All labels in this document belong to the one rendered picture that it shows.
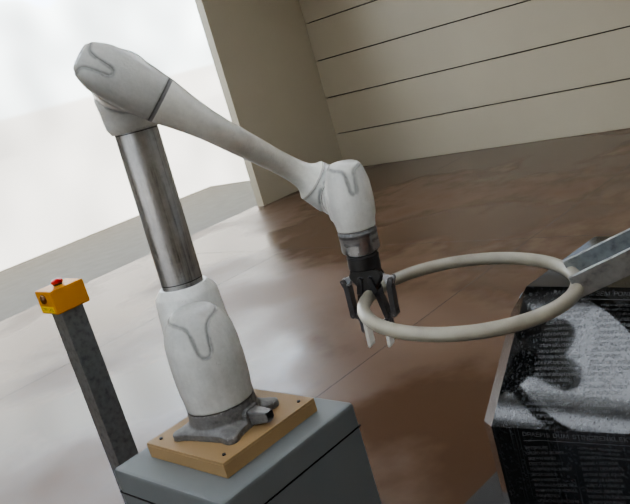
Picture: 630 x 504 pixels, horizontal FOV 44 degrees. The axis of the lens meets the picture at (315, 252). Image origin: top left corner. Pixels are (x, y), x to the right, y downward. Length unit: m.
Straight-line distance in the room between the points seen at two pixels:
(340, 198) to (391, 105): 8.28
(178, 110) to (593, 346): 1.04
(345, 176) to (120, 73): 0.51
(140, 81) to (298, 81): 8.74
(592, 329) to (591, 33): 6.83
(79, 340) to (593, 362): 1.60
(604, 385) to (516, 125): 7.42
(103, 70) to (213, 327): 0.57
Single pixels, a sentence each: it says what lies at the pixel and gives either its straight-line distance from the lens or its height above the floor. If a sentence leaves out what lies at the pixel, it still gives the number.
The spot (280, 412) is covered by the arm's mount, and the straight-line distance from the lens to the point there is 1.73.
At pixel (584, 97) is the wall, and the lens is 8.68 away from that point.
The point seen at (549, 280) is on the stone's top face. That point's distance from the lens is 1.98.
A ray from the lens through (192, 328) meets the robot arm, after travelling 1.64.
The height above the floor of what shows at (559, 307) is 0.96.
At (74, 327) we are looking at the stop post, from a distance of 2.63.
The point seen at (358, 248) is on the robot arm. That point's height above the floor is 1.11.
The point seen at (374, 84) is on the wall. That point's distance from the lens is 10.05.
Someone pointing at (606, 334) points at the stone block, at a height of 0.79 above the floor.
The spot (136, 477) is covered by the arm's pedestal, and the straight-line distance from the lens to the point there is 1.78.
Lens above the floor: 1.54
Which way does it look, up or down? 14 degrees down
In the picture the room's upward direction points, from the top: 16 degrees counter-clockwise
